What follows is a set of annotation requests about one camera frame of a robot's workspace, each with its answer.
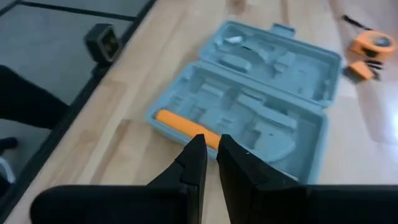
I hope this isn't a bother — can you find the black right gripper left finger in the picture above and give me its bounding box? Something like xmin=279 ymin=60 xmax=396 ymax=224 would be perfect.
xmin=146 ymin=133 xmax=208 ymax=224

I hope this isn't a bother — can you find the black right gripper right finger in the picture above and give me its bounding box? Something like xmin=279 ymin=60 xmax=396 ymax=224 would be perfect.
xmin=216 ymin=134 xmax=300 ymax=224

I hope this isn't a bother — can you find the orange handled screwdriver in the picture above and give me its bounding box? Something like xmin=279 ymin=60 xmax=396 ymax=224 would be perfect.
xmin=154 ymin=108 xmax=222 ymax=151

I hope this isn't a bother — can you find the grey plastic tool case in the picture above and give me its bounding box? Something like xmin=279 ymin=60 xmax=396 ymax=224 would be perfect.
xmin=145 ymin=20 xmax=343 ymax=184

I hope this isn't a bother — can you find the yellow black hex key set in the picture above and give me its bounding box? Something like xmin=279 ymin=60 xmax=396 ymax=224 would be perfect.
xmin=343 ymin=59 xmax=385 ymax=84

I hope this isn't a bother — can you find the yellow tape measure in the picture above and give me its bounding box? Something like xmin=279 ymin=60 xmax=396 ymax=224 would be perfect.
xmin=341 ymin=14 xmax=397 ymax=60

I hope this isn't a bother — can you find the person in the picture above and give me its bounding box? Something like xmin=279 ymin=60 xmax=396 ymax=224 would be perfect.
xmin=0 ymin=64 xmax=71 ymax=187

